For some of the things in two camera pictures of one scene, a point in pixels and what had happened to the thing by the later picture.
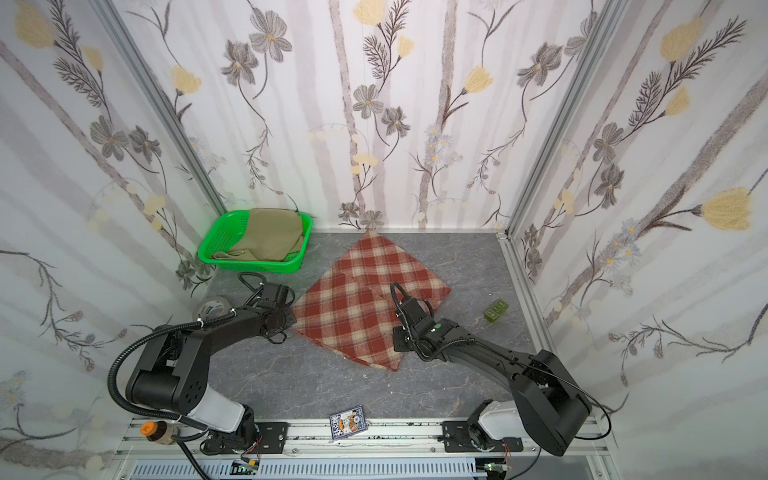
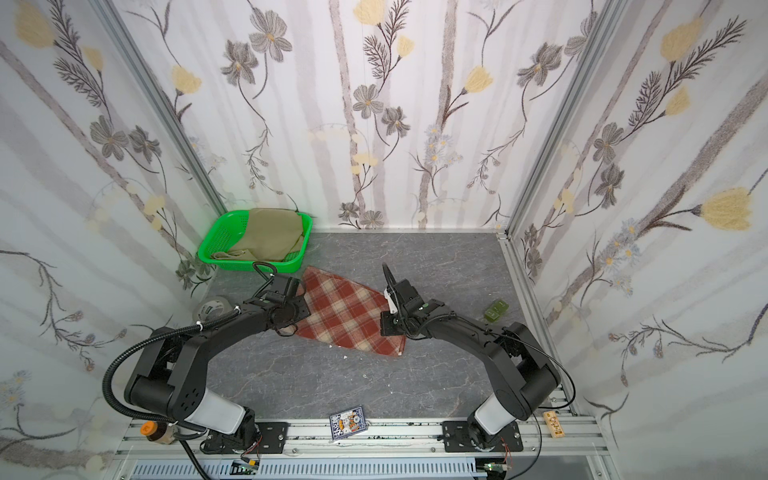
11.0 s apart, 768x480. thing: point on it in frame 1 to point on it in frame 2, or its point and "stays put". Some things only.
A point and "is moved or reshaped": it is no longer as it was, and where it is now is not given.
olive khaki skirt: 272,234 stays put
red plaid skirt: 348,307 is moved or reshaped
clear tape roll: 211,307 stays put
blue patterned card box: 347,422 stays put
